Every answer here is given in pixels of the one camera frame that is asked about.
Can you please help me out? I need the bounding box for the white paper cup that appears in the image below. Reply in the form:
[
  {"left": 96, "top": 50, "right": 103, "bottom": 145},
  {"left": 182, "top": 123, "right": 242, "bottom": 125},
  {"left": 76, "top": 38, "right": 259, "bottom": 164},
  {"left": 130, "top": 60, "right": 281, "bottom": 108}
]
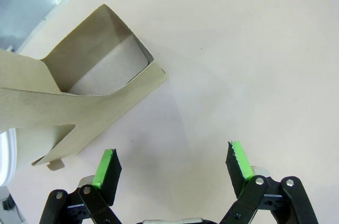
[{"left": 0, "top": 128, "right": 19, "bottom": 186}]

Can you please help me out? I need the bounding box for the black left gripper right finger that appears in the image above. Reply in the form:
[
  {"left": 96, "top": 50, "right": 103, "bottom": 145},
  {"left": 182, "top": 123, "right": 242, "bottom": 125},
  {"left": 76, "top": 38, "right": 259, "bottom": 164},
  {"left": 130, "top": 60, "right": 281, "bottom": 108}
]
[{"left": 218, "top": 140, "right": 320, "bottom": 224}]

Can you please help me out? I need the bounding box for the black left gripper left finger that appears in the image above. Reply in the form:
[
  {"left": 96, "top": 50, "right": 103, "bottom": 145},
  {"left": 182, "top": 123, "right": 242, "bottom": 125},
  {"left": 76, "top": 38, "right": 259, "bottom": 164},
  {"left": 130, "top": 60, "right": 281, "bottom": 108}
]
[{"left": 39, "top": 148, "right": 124, "bottom": 224}]

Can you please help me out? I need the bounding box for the cardboard box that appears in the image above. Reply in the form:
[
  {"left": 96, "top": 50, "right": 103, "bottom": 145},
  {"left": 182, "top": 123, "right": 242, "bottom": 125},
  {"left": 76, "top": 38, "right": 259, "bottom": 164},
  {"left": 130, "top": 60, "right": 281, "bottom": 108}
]
[{"left": 0, "top": 3, "right": 169, "bottom": 173}]

